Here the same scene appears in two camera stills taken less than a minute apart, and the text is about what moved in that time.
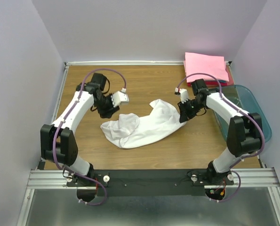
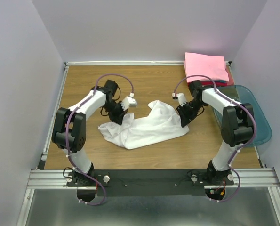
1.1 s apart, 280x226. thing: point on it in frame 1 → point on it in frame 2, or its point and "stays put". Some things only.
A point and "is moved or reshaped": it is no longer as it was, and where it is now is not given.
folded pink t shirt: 212,65 stays put
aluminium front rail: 266,178 stays put
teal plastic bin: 242,97 stays put
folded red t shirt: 213,83 stays put
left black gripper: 108,113 → 118,118
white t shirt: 128,131 is moved or reshaped
